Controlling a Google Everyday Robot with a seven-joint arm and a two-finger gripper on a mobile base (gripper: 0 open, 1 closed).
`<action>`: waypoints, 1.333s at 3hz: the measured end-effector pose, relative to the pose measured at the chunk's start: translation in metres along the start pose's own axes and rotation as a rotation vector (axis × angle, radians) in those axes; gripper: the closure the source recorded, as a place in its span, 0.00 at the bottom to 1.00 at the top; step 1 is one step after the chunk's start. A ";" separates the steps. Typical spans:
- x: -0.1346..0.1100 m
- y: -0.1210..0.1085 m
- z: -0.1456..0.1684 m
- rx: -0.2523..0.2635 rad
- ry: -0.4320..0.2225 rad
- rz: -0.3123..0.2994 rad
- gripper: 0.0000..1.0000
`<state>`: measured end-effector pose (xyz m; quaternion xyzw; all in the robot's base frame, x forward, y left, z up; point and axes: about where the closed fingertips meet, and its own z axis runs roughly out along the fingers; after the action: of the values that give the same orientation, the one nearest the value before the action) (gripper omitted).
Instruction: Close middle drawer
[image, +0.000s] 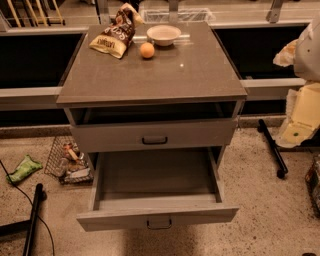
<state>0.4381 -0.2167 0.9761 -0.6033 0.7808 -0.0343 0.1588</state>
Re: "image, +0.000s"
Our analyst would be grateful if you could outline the grey drawer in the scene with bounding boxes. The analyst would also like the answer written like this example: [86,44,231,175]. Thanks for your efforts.
[77,148,238,231]
[71,119,236,153]

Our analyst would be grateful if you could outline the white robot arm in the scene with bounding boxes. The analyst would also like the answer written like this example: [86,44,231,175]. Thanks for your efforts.
[273,16,320,148]

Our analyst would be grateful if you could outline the grey drawer cabinet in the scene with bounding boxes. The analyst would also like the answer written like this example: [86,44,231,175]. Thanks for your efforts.
[57,22,246,166]

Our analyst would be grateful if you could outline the black stand leg right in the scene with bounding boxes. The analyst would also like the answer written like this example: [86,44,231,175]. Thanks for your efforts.
[257,119,288,179]

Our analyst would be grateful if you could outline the black stand leg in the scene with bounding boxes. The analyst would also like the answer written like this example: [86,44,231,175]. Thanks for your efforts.
[257,119,288,179]
[0,183,46,256]

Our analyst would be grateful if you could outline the dark basket at right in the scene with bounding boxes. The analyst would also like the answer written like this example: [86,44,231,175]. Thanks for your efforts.
[305,156,320,218]

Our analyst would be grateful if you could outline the white bowl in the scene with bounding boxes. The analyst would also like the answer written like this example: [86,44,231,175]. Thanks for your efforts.
[147,25,181,47]

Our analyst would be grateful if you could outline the orange fruit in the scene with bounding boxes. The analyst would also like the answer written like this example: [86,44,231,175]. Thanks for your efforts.
[140,42,155,59]

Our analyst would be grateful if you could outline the clear plastic bin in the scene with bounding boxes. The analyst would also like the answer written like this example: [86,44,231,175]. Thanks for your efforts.
[140,8,216,23]

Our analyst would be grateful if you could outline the brown yellow chip bag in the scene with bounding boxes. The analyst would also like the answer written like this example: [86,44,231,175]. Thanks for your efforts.
[89,3,143,59]

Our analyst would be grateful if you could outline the wooden chair legs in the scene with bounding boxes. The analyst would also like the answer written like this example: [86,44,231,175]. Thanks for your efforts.
[0,0,65,28]

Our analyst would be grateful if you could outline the green snack bag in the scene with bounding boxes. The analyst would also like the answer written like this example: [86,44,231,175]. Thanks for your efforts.
[6,155,43,184]

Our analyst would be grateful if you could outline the black stand leg left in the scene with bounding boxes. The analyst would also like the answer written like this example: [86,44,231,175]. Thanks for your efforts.
[0,183,46,256]

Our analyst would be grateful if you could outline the wire basket with items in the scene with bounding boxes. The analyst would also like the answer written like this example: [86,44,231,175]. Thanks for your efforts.
[45,136,93,184]

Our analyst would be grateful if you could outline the black cable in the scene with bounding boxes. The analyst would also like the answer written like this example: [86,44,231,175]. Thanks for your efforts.
[0,159,56,256]

